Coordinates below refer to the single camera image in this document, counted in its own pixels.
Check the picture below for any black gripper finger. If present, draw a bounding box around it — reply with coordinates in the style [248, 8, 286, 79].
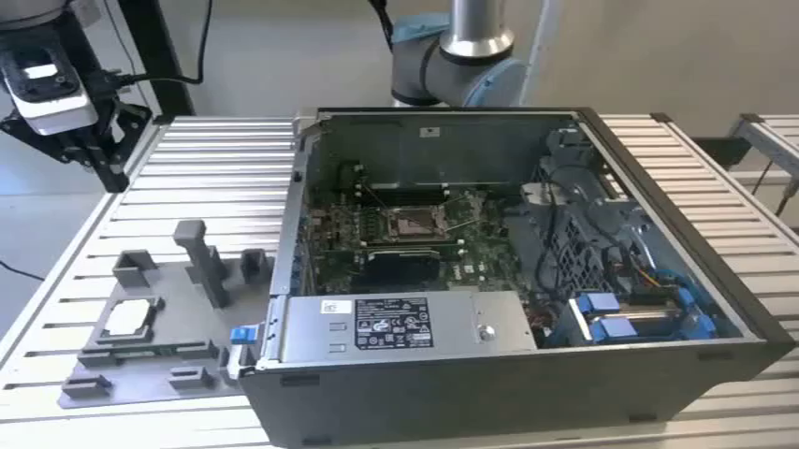
[90, 104, 154, 194]
[0, 115, 89, 166]

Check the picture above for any square silver CPU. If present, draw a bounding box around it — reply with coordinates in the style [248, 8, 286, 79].
[102, 298, 154, 336]

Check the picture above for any CPU socket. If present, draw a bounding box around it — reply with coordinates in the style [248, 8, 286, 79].
[382, 205, 452, 242]

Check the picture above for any grey plastic parts rack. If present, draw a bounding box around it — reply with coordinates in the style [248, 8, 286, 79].
[56, 219, 277, 411]

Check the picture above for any green RAM stick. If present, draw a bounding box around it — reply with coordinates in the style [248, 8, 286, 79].
[80, 342, 210, 357]

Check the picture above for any hard disk in blue carrier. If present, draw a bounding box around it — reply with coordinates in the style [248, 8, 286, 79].
[222, 323, 260, 381]

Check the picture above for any silver power supply unit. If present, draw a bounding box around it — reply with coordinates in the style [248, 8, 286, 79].
[277, 290, 538, 365]

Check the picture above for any black graphics card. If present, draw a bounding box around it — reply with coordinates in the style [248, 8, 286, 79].
[365, 249, 438, 287]

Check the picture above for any socket locking lever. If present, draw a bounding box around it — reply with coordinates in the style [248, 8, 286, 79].
[442, 212, 486, 234]

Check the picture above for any green motherboard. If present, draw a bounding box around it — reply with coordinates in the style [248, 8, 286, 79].
[302, 185, 533, 297]

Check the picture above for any open black PC case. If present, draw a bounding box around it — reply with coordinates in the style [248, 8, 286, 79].
[238, 106, 799, 448]

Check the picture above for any grey metal drive cage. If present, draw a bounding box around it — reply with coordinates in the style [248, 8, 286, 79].
[502, 156, 652, 300]

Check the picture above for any blue disk carrier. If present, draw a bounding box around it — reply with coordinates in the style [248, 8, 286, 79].
[573, 290, 688, 319]
[589, 313, 719, 341]

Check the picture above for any black box between tables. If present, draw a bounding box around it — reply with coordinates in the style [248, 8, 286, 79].
[689, 136, 751, 170]

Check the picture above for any metal slat side table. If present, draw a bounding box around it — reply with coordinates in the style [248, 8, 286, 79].
[727, 111, 799, 188]

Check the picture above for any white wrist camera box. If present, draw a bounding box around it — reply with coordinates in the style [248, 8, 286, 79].
[0, 46, 100, 137]

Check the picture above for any black upright frame post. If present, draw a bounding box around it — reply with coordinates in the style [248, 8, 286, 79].
[117, 0, 196, 119]

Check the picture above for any black floor cable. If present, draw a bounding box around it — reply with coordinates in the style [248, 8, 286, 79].
[0, 259, 46, 282]

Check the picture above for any black case cable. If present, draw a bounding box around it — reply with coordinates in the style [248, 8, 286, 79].
[534, 163, 627, 301]

